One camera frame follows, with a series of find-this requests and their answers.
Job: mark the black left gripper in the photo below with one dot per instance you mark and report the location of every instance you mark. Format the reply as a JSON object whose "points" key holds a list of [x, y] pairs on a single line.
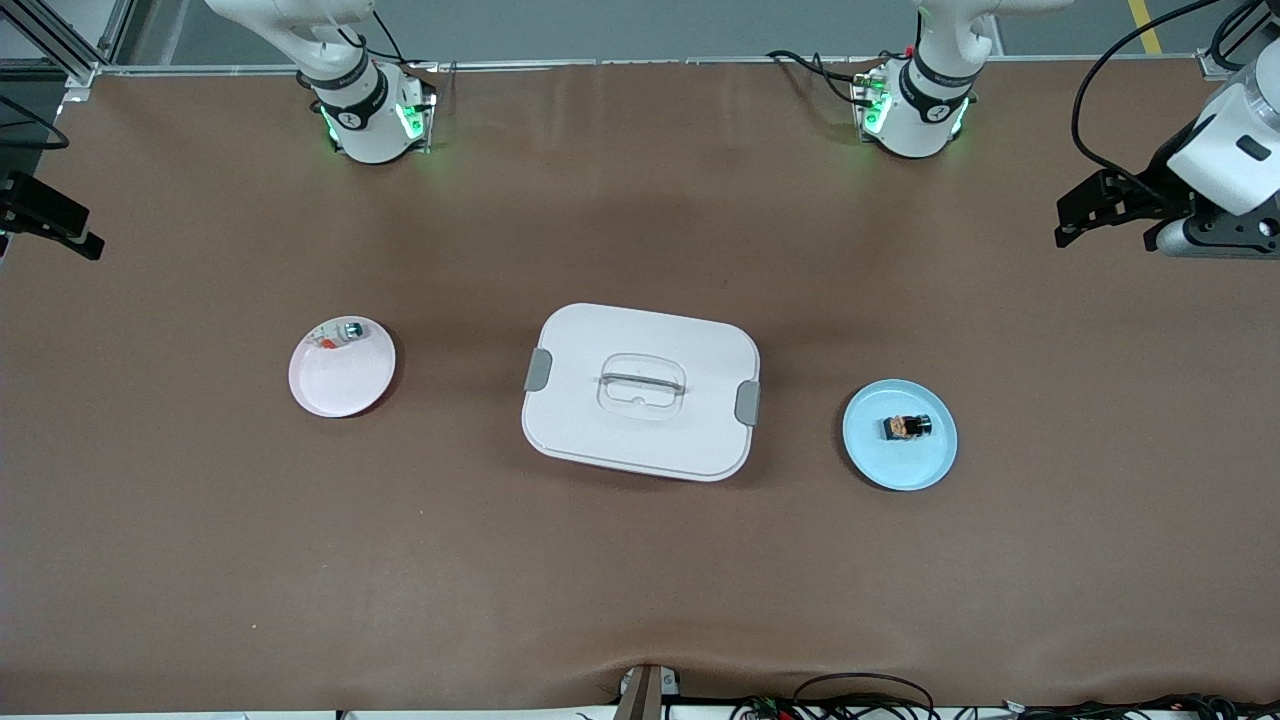
{"points": [[1157, 189]]}

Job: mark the orange and black push-button switch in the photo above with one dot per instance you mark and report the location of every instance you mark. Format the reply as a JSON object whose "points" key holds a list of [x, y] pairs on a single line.
{"points": [[905, 428]]}

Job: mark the brown table mat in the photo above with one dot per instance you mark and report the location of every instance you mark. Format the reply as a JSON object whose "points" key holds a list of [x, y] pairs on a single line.
{"points": [[640, 580]]}

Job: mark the metal table edge strip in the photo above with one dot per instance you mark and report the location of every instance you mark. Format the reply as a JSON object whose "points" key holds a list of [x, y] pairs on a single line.
{"points": [[600, 63]]}

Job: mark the blue round plate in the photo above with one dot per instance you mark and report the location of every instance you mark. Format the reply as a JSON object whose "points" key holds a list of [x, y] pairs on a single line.
{"points": [[880, 465]]}

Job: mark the camera mount post with bracket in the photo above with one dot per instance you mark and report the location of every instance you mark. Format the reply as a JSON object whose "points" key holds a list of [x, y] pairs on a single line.
{"points": [[640, 700]]}

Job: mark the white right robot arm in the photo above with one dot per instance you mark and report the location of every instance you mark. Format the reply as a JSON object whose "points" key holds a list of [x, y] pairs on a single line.
{"points": [[365, 135]]}

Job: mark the pink round plate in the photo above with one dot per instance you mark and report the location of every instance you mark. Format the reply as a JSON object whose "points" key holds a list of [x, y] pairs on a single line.
{"points": [[335, 385]]}

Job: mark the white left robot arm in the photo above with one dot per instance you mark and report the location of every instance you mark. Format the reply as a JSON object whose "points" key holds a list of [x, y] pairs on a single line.
{"points": [[935, 130]]}

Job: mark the white lidded box, grey latches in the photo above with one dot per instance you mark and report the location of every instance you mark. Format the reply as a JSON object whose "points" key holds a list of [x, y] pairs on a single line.
{"points": [[640, 440]]}

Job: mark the white switch with green button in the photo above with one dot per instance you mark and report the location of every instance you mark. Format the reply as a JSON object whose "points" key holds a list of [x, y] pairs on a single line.
{"points": [[352, 330]]}

